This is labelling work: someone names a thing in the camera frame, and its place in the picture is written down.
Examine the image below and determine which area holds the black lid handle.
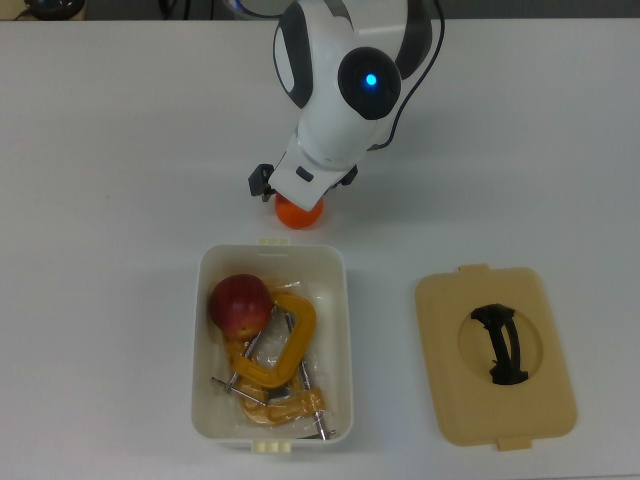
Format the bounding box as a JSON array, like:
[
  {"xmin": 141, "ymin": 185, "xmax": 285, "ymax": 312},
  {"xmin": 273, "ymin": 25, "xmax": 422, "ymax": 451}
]
[{"xmin": 469, "ymin": 302, "xmax": 531, "ymax": 386}]

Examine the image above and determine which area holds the red apple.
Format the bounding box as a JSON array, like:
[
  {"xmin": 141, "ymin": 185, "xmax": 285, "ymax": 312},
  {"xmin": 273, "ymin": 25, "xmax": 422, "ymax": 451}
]
[{"xmin": 208, "ymin": 273, "xmax": 274, "ymax": 342}]

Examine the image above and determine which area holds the dark round background object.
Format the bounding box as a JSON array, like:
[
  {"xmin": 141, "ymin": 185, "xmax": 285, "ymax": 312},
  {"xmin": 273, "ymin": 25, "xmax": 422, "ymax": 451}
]
[{"xmin": 23, "ymin": 0, "xmax": 87, "ymax": 21}]

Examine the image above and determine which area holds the white plastic container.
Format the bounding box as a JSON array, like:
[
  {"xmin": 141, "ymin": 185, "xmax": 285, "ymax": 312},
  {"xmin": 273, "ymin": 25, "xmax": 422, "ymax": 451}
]
[{"xmin": 189, "ymin": 237, "xmax": 355, "ymax": 454}]

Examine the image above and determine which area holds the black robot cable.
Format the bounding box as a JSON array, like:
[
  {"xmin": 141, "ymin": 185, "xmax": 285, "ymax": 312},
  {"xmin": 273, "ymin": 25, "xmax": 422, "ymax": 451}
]
[{"xmin": 367, "ymin": 0, "xmax": 447, "ymax": 151}]

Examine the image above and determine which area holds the beige container lid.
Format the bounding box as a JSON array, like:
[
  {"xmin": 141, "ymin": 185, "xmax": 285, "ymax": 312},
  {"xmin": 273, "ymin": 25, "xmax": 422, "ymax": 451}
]
[{"xmin": 413, "ymin": 263, "xmax": 579, "ymax": 451}]

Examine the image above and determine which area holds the orange fruit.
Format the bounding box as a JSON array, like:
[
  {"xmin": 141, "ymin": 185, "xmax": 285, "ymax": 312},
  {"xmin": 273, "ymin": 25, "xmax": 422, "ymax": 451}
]
[{"xmin": 273, "ymin": 195, "xmax": 325, "ymax": 230}]

